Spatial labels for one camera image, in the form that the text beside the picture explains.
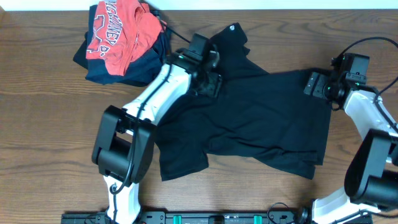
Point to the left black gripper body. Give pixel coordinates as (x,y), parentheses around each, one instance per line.
(211,85)

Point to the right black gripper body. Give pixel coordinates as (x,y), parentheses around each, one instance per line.
(324,87)

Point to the black polo shirt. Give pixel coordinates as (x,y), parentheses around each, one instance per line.
(257,114)

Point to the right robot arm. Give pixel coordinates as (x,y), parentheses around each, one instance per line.
(369,188)

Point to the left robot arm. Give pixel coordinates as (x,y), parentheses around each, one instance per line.
(124,145)

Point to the navy folded shirt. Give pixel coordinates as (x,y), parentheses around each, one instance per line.
(139,73)

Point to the red printed folded t-shirt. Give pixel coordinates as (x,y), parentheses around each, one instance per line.
(123,30)

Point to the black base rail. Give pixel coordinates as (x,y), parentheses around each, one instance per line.
(187,218)

